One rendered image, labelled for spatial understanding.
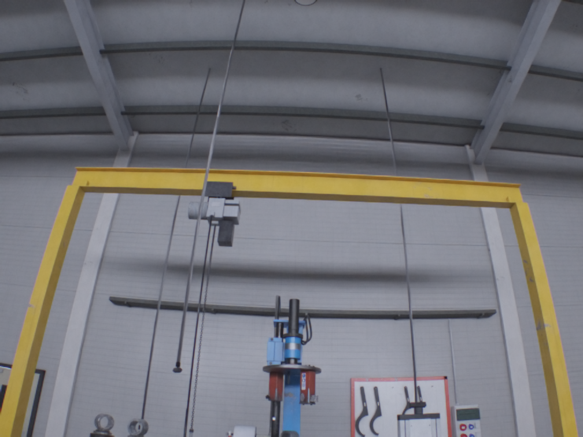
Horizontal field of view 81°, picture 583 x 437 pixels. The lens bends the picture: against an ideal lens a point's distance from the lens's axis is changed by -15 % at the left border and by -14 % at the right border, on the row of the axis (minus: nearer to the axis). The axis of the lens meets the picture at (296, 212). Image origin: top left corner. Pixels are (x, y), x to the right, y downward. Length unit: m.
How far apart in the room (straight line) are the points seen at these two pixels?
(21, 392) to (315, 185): 3.61
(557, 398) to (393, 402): 2.63
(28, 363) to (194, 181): 2.54
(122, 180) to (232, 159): 3.30
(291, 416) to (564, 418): 2.66
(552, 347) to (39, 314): 5.04
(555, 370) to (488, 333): 2.71
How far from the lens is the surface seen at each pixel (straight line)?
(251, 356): 6.09
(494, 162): 8.71
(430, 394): 6.32
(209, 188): 4.29
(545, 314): 4.47
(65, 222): 4.68
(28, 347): 4.35
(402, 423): 3.24
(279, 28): 6.65
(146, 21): 7.03
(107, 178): 4.88
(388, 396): 6.14
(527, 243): 4.69
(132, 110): 8.02
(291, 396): 4.40
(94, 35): 7.27
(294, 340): 4.01
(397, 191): 4.48
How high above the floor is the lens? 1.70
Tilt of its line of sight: 30 degrees up
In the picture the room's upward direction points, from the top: 2 degrees clockwise
